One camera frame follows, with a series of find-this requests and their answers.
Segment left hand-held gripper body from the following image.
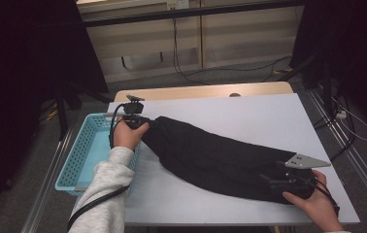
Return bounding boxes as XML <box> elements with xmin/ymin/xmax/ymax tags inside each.
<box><xmin>122</xmin><ymin>93</ymin><xmax>152</xmax><ymax>131</ymax></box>

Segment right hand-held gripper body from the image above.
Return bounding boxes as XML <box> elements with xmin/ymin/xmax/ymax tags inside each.
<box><xmin>268</xmin><ymin>152</ymin><xmax>332</xmax><ymax>200</ymax></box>

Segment black pants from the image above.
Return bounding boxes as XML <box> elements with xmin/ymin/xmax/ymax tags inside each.
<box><xmin>140</xmin><ymin>116</ymin><xmax>317</xmax><ymax>206</ymax></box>

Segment person's left hand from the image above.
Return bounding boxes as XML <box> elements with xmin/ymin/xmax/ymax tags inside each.
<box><xmin>112</xmin><ymin>117</ymin><xmax>150</xmax><ymax>152</ymax></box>

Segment person's right hand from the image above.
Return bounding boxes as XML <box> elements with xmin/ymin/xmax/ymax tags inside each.
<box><xmin>282</xmin><ymin>171</ymin><xmax>345</xmax><ymax>233</ymax></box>

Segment wooden table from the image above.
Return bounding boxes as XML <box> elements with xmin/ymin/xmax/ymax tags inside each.
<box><xmin>113</xmin><ymin>81</ymin><xmax>295</xmax><ymax>103</ymax></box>

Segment light blue perforated plastic basket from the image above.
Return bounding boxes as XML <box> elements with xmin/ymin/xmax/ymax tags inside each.
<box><xmin>54</xmin><ymin>112</ymin><xmax>143</xmax><ymax>197</ymax></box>

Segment black metal stand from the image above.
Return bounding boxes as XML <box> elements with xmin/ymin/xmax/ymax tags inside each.
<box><xmin>54</xmin><ymin>86</ymin><xmax>115</xmax><ymax>142</ymax></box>
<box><xmin>277</xmin><ymin>52</ymin><xmax>335</xmax><ymax>115</ymax></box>

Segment wooden workbench with dark edge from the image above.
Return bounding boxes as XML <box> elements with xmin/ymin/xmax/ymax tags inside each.
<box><xmin>76</xmin><ymin>0</ymin><xmax>306</xmax><ymax>29</ymax></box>

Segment black curtain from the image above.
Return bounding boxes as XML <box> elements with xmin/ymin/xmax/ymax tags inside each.
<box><xmin>0</xmin><ymin>0</ymin><xmax>110</xmax><ymax>227</ymax></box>
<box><xmin>289</xmin><ymin>0</ymin><xmax>367</xmax><ymax>138</ymax></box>

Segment right hand-held gripper black cable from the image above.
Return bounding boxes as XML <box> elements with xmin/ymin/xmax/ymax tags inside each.
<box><xmin>314</xmin><ymin>179</ymin><xmax>341</xmax><ymax>218</ymax></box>

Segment hand-held gripper black cable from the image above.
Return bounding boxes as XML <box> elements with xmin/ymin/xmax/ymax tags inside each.
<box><xmin>66</xmin><ymin>102</ymin><xmax>131</xmax><ymax>233</ymax></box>
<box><xmin>314</xmin><ymin>179</ymin><xmax>341</xmax><ymax>218</ymax></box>

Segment black floor cable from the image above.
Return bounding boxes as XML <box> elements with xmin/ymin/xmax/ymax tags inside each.
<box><xmin>312</xmin><ymin>93</ymin><xmax>357</xmax><ymax>162</ymax></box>

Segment aluminium floor rail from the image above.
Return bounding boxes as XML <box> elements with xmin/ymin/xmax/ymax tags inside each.
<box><xmin>20</xmin><ymin>127</ymin><xmax>77</xmax><ymax>233</ymax></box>
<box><xmin>307</xmin><ymin>90</ymin><xmax>367</xmax><ymax>212</ymax></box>

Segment black wall socket cable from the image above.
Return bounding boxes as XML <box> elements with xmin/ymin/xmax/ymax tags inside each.
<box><xmin>172</xmin><ymin>17</ymin><xmax>212</xmax><ymax>86</ymax></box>
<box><xmin>171</xmin><ymin>17</ymin><xmax>292</xmax><ymax>85</ymax></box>

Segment white floor cable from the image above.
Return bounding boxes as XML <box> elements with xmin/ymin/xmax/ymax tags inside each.
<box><xmin>331</xmin><ymin>95</ymin><xmax>367</xmax><ymax>143</ymax></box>

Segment left hand-held gripper black cable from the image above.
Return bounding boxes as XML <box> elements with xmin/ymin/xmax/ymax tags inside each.
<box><xmin>66</xmin><ymin>102</ymin><xmax>131</xmax><ymax>233</ymax></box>

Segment white wall socket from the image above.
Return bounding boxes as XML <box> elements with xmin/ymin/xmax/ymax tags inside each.
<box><xmin>166</xmin><ymin>0</ymin><xmax>190</xmax><ymax>11</ymax></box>

